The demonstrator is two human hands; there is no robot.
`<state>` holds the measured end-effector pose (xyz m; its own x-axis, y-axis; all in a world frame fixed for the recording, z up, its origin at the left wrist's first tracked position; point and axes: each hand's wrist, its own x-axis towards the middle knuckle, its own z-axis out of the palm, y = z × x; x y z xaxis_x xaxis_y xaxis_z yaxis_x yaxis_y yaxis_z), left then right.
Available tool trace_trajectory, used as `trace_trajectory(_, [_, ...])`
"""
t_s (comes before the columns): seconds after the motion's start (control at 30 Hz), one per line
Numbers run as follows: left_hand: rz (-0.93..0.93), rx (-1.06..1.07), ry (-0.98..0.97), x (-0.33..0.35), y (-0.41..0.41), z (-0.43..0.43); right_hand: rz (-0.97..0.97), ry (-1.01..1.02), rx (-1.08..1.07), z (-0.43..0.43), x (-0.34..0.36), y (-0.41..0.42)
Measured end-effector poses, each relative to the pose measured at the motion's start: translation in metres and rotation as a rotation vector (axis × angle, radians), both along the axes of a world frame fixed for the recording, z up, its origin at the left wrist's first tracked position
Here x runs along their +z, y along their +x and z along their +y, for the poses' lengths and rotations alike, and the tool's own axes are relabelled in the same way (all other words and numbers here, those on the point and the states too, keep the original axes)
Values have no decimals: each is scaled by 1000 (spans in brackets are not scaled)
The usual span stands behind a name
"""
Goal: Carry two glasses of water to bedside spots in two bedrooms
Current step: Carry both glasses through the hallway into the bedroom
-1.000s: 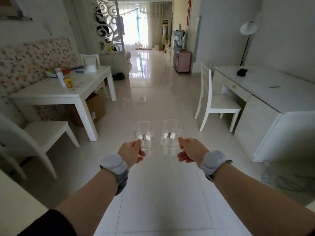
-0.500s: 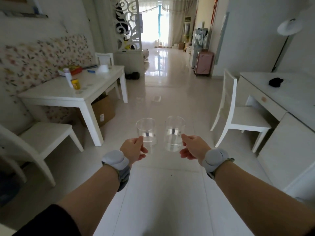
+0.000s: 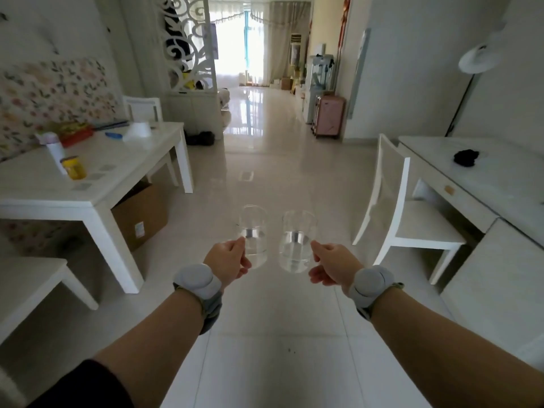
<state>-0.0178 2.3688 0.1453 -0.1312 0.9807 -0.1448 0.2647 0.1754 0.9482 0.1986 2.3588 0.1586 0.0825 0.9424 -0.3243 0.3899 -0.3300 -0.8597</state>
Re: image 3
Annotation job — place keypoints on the glass fish tank on stand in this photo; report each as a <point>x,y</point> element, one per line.
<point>321,72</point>

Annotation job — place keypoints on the white bottle with pink lid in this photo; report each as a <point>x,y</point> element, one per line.
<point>55,150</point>

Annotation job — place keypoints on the standing air conditioner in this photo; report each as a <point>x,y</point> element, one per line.
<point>295,55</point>

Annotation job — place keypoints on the floral cushion backrest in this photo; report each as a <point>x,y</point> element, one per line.
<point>51,93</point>

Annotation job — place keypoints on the white carved screen partition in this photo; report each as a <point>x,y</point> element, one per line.
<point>191,110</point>

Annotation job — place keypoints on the person's left hand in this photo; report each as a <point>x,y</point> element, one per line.
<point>227,261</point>

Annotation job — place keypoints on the white bench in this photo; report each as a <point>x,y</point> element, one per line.
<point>25,280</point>

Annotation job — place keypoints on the black cloth item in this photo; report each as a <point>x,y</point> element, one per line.
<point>466,158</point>

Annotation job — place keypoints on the white low cabinet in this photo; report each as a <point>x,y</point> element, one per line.
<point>501,293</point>

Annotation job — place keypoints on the white desk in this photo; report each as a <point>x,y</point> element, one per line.
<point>488,174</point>

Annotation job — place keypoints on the grey sofa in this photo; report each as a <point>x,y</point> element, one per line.
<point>224,101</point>

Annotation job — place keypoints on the person's right forearm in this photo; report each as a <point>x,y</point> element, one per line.
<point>446,356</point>

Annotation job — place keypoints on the glass mug of water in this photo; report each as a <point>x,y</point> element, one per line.
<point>295,250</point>
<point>254,225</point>

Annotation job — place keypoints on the small blue object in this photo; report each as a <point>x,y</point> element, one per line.
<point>114,135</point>

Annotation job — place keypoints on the pink suitcase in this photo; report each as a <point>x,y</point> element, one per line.
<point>329,116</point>

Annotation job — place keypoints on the person's right hand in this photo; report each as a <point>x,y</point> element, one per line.
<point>340,265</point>

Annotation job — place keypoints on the white wrist tracker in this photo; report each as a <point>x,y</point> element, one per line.
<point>369,284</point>
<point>197,282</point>

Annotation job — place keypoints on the red box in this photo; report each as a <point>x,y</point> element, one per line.
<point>74,133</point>

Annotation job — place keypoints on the yellow jar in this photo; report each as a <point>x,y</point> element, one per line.
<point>74,169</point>

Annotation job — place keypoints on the sheer white curtains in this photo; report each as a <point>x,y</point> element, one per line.
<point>276,38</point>

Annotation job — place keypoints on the white bowl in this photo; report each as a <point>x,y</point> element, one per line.
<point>137,132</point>

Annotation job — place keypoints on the white floor lamp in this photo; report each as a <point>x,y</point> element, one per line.
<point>478,59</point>

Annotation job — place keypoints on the brown cardboard box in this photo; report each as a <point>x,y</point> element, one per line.
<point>140,216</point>

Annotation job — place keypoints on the white wooden chair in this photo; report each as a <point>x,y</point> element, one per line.
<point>142,108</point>
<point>420,227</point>

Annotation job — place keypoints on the black shoe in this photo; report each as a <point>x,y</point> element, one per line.
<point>192,139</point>
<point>207,138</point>

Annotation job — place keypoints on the small cardboard box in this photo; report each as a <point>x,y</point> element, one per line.
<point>287,83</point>

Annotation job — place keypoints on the white dining table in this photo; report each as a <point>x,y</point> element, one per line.
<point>127,163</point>

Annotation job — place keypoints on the person's left forearm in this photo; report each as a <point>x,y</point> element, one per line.
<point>157,348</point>

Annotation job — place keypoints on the black sleeve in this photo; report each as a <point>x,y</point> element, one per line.
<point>85,386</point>

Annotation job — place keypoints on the grey wall panel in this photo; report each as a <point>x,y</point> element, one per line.
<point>359,72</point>

